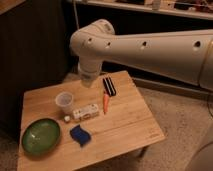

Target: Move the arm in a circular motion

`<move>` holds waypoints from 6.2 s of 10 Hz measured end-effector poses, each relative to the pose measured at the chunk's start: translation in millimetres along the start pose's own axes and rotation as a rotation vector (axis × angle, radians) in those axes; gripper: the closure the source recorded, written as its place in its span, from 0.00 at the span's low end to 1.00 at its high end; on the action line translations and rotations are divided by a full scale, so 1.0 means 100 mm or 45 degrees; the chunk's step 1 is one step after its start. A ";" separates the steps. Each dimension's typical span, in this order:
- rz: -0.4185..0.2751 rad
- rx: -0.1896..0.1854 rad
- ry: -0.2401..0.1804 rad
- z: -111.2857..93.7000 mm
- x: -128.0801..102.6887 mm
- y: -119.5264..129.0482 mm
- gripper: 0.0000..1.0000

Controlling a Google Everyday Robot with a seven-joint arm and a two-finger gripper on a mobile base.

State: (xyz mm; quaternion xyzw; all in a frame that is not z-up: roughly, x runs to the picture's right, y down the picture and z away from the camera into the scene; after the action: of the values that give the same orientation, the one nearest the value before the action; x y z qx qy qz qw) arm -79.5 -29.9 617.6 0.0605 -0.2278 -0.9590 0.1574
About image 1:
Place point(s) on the white rectangular box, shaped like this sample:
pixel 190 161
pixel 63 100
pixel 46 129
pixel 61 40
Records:
pixel 86 112

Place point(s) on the wall shelf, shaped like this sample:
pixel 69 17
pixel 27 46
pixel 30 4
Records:
pixel 198 9

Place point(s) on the orange carrot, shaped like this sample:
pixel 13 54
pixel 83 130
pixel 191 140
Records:
pixel 105 102

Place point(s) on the wooden table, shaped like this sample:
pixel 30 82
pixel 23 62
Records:
pixel 127 125

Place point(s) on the green bowl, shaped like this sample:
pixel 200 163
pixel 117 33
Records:
pixel 41 137

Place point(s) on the clear plastic cup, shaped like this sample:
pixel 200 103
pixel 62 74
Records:
pixel 64 101

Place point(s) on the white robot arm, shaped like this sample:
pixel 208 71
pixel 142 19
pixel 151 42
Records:
pixel 186 56

